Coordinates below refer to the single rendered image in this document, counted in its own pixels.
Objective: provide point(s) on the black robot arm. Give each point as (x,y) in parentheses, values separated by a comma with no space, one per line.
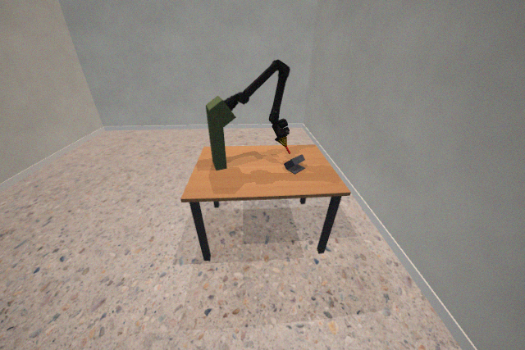
(243,97)

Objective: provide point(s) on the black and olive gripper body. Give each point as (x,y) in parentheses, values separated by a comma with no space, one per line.
(279,134)

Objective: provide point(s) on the grey sloped panel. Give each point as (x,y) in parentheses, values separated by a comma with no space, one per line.
(293,164)

